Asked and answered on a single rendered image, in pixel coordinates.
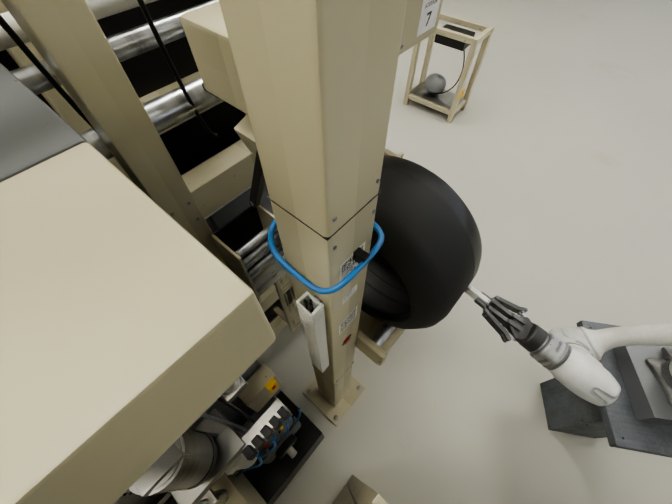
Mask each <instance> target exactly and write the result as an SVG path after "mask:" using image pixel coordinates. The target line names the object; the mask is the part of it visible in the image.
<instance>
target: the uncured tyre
mask: <svg viewBox="0 0 672 504"><path fill-rule="evenodd" d="M379 190H381V193H379V194H378V199H377V205H376V212H375V219H374V221H375V222H376V223H377V224H378V225H379V226H380V227H381V229H382V231H383V233H384V242H383V245H382V246H381V248H380V249H379V251H378V252H377V253H376V254H375V256H374V257H373V258H372V259H371V260H370V261H369V262H368V266H367V272H366V279H365V286H364V293H363V299H362V306H361V310H362V311H364V312H365V313H367V314H368V315H370V316H372V317H373V318H375V319H377V320H379V321H381V322H383V323H385V324H387V325H390V326H393V327H396V328H401V329H422V328H429V327H432V326H434V325H436V324H437V323H439V322H440V321H441V320H443V319H444V318H445V317H446V316H447V315H448V314H449V313H450V311H451V310H452V308H453V307H454V306H455V304H456V303H457V301H458V300H459V299H460V297H461V296H462V294H463V293H464V292H465V290H466V289H467V287H468V286H469V285H470V283H471V282H472V280H473V279H474V278H475V276H476V274H477V272H478V269H479V265H480V261H481V257H482V241H481V236H480V232H479V229H478V226H477V224H476V222H475V219H474V217H473V216H472V214H471V212H470V210H469V209H468V207H467V206H466V204H465V203H464V202H463V200H462V199H461V198H460V197H459V195H458V194H457V193H456V192H455V191H454V190H453V189H452V188H451V187H450V186H449V185H448V184H447V183H446V182H445V181H444V180H443V179H441V178H440V177H439V176H437V175H436V174H434V173H433V172H431V171H430V170H428V169H426V168H425V167H423V166H421V165H419V164H417V163H415V162H412V161H410V160H407V159H404V158H400V157H396V156H389V155H384V159H383V165H382V172H381V179H380V185H379Z"/></svg>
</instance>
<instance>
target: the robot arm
mask: <svg viewBox="0 0 672 504"><path fill-rule="evenodd" d="M465 293H466V294H468V295H469V296H470V297H472V298H473V299H474V302H475V303H476V304H477V305H479V306H480V307H481V308H482V309H483V313H482V316H483V317H484V318H485V319H486V321H487V322H488V323H489V324H490V325H491V326H492V327H493V328H494V329H495V331H496V332H497V333H498V334H499V335H500V337H501V339H502V341H503V342H504V343H506V342H508V341H511V340H513V341H516V342H518V343H519V345H521V346H522V347H523V348H525V349H526V350H527V351H529V354H530V356H531V357H532V358H533V359H535V360H536V361H537V362H539V363H540V364H541V365H542V366H543V367H544V368H546V369H547V370H549V371H550V372H551V373H552V375H553V376H554V377H555V378H556V379H557V380H558V381H559V382H560V383H561V384H562V385H564V386H565V387H566V388H567V389H569V390H570V391H571V392H573V393H574V394H576V395H577V396H579V397H580V398H582V399H584V400H586V401H588V402H590V403H592V404H594V405H597V406H606V405H609V404H611V403H613V402H614V401H616V399H617V398H618V397H619V395H620V392H621V387H620V385H619V384H618V382H617V381H616V379H615V378H614V377H613V376H612V375H611V373H610V372H609V371H607V370H606V369H605V368H604V367H603V365H602V364H601V363H600V362H599V360H601V359H602V356H603V354H604V353H605V352H606V351H608V350H610V349H613V348H616V347H621V346H630V345H649V346H672V324H653V325H634V326H620V327H612V328H605V329H598V330H590V329H586V328H584V327H556V328H553V329H551V330H550V331H549V332H546V331H545V330H544V329H542V328H541V327H540V326H538V325H537V324H534V323H532V322H531V321H530V319H529V318H528V317H527V315H526V312H527V311H528V309H527V308H525V307H520V306H518V305H516V304H514V303H512V302H510V301H508V300H506V299H504V298H502V297H500V296H497V295H496V296H495V297H493V298H491V297H489V296H488V295H486V294H485V293H484V292H482V291H481V292H479V291H478V290H477V289H475V288H474V287H473V286H471V285H470V286H469V287H468V288H467V289H466V290H465ZM487 304H488V305H487ZM509 310H510V311H509ZM511 311H512V312H514V313H512V312H511ZM515 313H517V315H516V314H515ZM518 315H520V316H518ZM501 324H502V325H501ZM505 328H506V329H507V330H508V331H507V330H506V329H505ZM508 332H509V333H508ZM661 351H662V354H663V357H664V359H655V358H651V357H649V358H646V359H645V362H646V364H647V365H648V366H649V367H650V369H651V370H652V372H653V374H654V375H655V377H656V379H657V381H658V382H659V384H660V386H661V388H662V390H663V391H664V393H665V395H666V398H667V402H668V403H669V405H671V406H672V349H671V348H670V347H665V348H664V347H663V348H661Z"/></svg>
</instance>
